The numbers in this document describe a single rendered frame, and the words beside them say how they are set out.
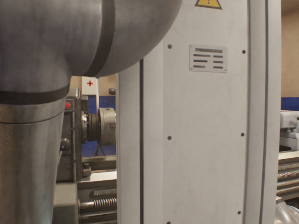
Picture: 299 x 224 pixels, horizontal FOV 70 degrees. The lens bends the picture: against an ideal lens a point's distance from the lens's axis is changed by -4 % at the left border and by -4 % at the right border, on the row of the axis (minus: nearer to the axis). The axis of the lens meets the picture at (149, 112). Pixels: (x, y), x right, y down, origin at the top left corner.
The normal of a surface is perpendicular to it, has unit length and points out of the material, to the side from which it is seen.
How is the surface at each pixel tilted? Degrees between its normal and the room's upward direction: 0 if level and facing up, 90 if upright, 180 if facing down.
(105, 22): 102
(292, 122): 94
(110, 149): 90
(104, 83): 90
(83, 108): 90
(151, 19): 108
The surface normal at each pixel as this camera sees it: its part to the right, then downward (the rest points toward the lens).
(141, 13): 0.50, 0.19
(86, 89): 0.31, 0.05
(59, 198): 0.16, -0.82
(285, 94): -0.95, 0.02
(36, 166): 0.73, 0.44
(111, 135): 0.29, 0.36
